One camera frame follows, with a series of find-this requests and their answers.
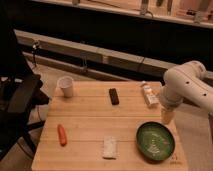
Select white sponge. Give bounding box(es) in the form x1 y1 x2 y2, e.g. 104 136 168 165
102 136 117 159

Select black chair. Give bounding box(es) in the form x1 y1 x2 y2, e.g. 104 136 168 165
0 19 49 161

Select white tube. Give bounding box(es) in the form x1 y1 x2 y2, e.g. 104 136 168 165
141 81 159 108

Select black eraser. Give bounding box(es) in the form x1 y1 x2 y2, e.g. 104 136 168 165
109 88 119 105

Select white paper cup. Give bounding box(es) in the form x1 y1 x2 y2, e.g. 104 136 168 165
57 76 73 98

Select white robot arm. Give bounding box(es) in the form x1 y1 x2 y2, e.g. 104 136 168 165
159 61 213 124

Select green bowl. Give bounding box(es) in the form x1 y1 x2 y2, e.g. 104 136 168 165
136 121 175 162

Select orange carrot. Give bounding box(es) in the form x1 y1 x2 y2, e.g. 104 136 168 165
57 124 67 146

